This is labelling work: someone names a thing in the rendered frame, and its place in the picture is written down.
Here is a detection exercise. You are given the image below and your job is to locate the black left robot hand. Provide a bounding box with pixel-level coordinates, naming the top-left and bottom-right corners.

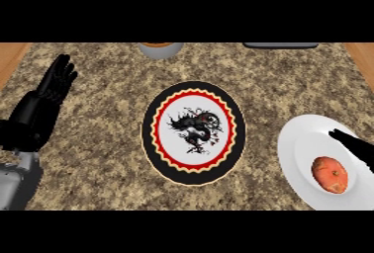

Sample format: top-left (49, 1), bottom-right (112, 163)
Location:
top-left (0, 53), bottom-right (78, 153)

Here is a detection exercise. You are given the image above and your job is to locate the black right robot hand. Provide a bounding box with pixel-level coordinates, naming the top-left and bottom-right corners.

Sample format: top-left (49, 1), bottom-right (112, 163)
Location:
top-left (327, 127), bottom-right (374, 174)

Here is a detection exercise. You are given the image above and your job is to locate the orange squash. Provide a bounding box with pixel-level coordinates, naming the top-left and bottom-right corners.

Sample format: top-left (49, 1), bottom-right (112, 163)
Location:
top-left (312, 156), bottom-right (350, 195)

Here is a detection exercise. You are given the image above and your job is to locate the plain white plate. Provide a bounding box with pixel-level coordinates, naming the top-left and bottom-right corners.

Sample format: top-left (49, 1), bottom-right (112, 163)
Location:
top-left (276, 114), bottom-right (374, 211)

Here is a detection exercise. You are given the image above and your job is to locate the black red dragon plate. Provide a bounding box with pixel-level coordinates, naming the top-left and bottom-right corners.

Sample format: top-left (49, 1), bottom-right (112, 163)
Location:
top-left (140, 80), bottom-right (248, 187)

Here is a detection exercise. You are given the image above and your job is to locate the grey cup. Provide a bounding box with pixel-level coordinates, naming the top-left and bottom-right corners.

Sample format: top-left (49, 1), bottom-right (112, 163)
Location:
top-left (137, 42), bottom-right (186, 60)

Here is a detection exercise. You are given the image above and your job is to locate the dark grey flat appliance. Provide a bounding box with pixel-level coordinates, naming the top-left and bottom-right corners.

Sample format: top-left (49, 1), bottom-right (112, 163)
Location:
top-left (241, 42), bottom-right (321, 50)

